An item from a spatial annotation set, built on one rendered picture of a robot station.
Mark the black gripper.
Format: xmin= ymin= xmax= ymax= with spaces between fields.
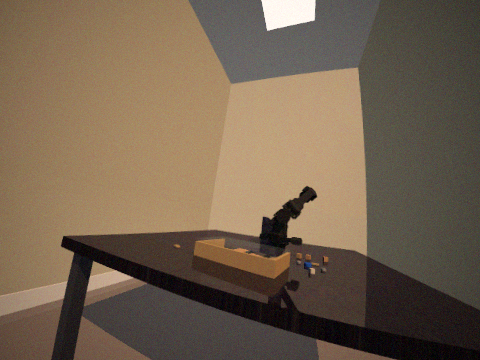
xmin=259 ymin=223 xmax=302 ymax=249

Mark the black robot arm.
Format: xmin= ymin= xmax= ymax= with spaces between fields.
xmin=267 ymin=186 xmax=317 ymax=242

